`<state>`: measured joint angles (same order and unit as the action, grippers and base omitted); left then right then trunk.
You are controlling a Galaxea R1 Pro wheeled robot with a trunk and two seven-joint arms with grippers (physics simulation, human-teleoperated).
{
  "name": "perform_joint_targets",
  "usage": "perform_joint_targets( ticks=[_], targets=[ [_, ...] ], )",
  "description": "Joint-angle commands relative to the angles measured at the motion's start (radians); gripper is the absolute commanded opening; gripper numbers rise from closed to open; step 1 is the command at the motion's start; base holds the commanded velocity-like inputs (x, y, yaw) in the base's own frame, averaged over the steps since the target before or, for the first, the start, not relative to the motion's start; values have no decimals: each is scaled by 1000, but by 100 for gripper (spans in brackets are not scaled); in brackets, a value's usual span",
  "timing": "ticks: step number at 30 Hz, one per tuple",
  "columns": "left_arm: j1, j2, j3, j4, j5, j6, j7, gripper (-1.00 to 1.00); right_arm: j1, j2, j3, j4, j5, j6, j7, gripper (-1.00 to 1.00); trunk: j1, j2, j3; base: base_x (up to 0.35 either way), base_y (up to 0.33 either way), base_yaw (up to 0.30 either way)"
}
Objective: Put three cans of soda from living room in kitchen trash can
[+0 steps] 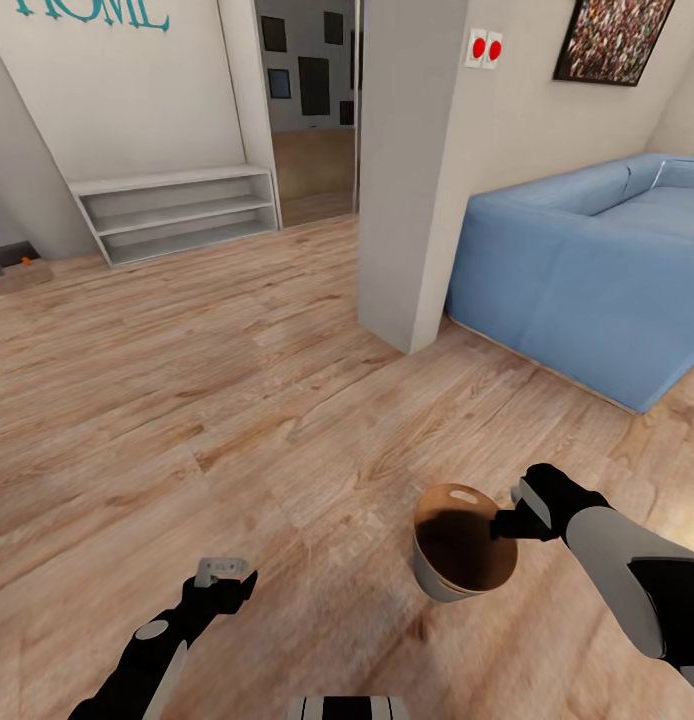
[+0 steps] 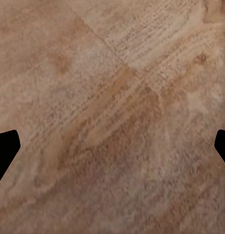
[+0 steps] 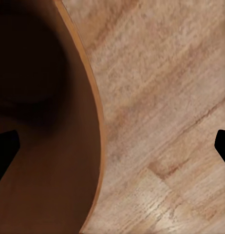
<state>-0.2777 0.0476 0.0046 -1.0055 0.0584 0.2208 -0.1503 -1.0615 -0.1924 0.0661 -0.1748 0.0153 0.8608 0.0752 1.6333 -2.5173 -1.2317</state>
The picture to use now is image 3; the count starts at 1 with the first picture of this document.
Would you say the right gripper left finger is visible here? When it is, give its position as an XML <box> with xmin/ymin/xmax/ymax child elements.
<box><xmin>0</xmin><ymin>130</ymin><xmax>20</xmax><ymax>180</ymax></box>

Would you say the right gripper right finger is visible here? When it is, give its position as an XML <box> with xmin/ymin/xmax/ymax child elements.
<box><xmin>214</xmin><ymin>129</ymin><xmax>225</xmax><ymax>161</ymax></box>

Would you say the trash can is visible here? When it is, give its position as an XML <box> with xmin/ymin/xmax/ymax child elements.
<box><xmin>0</xmin><ymin>0</ymin><xmax>106</xmax><ymax>234</ymax></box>

